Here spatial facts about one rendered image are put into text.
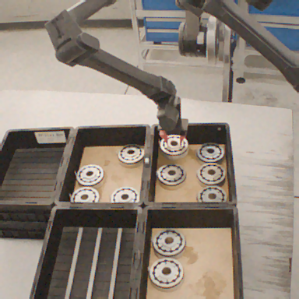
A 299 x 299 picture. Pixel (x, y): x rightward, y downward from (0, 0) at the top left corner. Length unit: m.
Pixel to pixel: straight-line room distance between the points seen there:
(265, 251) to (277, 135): 0.62
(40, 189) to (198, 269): 0.68
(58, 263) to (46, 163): 0.49
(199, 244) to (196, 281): 0.13
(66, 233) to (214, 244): 0.50
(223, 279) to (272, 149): 0.75
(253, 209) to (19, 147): 0.99
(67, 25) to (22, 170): 0.77
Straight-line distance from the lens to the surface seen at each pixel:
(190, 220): 1.37
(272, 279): 1.47
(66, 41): 1.14
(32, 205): 1.44
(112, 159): 1.64
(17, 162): 1.76
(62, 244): 1.43
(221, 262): 1.33
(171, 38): 3.36
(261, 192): 1.68
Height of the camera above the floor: 1.97
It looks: 45 degrees down
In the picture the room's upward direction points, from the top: 12 degrees counter-clockwise
